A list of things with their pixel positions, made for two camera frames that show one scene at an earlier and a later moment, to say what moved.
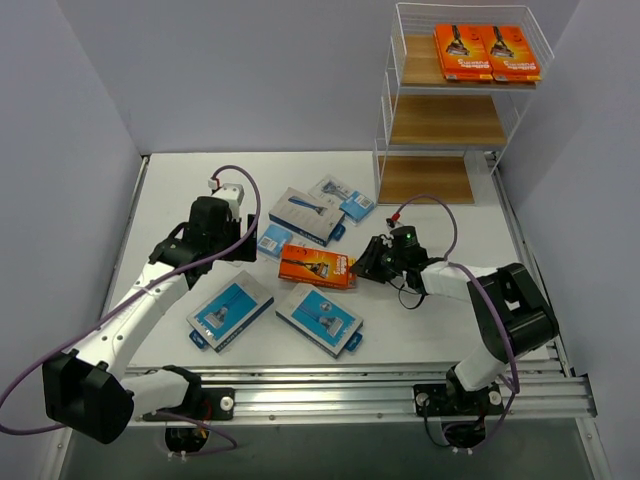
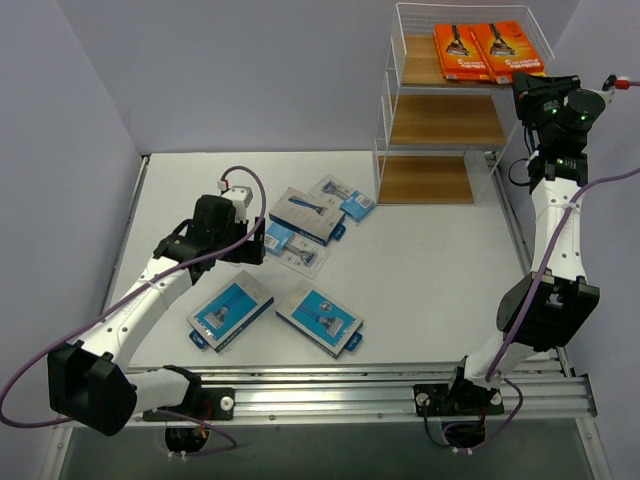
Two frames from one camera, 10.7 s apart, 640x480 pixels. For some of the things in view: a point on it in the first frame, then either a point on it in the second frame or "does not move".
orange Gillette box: (465, 51) does not move
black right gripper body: (376, 259) → (531, 86)
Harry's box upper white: (307, 216) does not move
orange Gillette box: (317, 266) → (506, 50)
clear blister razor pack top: (354, 204) does not move
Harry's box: (320, 321) does not move
